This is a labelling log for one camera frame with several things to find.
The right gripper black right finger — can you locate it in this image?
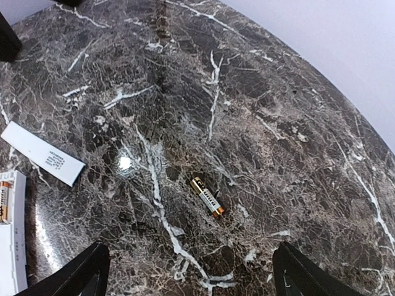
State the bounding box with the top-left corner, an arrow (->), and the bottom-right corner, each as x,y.
272,241 -> 360,296

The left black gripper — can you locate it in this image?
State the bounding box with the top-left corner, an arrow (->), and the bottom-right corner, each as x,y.
0,0 -> 86,64

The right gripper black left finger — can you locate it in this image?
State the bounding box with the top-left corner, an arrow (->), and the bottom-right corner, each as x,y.
18,241 -> 110,296

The white remote control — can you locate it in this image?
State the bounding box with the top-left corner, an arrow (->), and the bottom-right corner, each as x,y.
1,170 -> 27,295

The white battery cover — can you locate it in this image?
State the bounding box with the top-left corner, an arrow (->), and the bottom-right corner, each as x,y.
1,121 -> 85,187

